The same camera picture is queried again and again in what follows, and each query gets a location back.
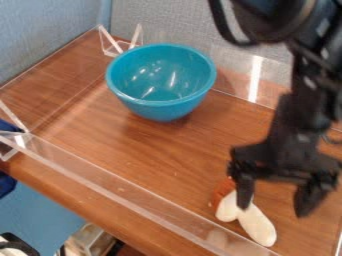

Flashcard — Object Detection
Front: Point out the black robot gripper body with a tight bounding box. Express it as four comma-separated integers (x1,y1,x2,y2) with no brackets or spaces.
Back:
228,94,342,187

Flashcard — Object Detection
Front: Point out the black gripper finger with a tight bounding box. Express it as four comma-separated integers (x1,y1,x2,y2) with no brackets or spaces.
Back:
235,174,255,210
294,182,337,218

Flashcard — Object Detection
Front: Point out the toy mushroom brown cap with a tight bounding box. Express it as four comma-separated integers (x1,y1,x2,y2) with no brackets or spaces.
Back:
210,176,278,248

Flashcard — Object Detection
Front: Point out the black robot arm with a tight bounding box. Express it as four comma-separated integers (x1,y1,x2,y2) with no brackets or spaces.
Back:
228,0,342,217

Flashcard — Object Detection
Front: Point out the blue plastic bowl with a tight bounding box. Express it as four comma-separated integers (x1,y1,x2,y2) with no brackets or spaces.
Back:
105,43,216,122

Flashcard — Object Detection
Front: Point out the clear acrylic table barrier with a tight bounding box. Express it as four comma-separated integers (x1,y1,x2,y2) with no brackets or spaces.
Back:
0,23,342,256

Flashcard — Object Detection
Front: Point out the grey box under table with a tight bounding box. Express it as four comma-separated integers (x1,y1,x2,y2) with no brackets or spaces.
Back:
57,223,116,256

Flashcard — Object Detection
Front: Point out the dark blue cloth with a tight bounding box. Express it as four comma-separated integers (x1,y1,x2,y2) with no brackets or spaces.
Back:
0,119,24,200

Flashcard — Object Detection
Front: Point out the black object at bottom left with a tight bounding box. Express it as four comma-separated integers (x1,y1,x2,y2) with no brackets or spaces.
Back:
0,233,40,256

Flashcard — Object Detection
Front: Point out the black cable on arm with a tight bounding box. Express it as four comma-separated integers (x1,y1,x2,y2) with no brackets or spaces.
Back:
207,0,259,48

